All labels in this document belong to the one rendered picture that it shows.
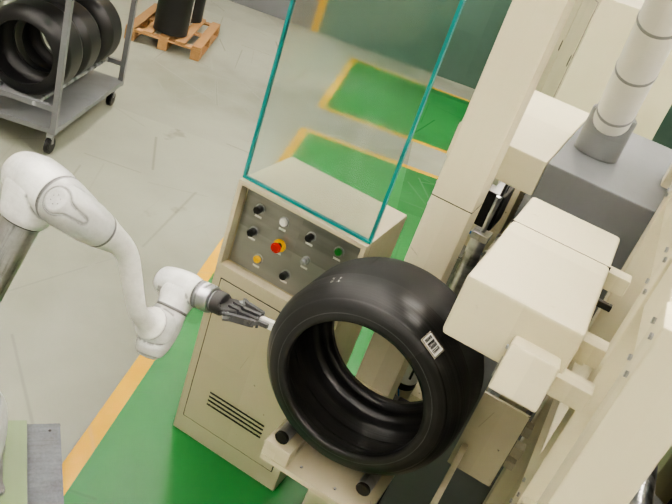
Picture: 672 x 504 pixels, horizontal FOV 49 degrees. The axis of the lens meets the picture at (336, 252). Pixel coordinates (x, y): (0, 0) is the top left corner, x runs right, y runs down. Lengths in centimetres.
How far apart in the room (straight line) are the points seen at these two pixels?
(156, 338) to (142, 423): 121
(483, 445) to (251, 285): 109
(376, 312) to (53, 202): 83
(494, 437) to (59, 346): 223
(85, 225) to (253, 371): 134
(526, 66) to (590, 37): 305
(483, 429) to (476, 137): 87
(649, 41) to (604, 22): 282
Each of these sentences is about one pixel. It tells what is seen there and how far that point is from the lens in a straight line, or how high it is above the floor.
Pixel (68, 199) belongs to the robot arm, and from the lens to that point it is 183.
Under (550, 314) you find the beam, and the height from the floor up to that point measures 178.
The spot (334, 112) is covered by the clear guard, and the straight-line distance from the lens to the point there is 250.
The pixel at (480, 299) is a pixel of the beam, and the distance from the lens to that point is 148.
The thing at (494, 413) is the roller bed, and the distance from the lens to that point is 226.
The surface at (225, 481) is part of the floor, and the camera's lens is 329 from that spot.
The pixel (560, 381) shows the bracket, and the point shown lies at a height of 168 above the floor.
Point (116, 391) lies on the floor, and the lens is 356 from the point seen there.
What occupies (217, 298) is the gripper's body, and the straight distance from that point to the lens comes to 225.
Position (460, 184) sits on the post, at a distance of 208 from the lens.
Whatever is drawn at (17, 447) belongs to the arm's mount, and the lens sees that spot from 230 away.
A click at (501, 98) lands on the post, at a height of 198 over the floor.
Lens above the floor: 243
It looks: 28 degrees down
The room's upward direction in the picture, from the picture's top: 20 degrees clockwise
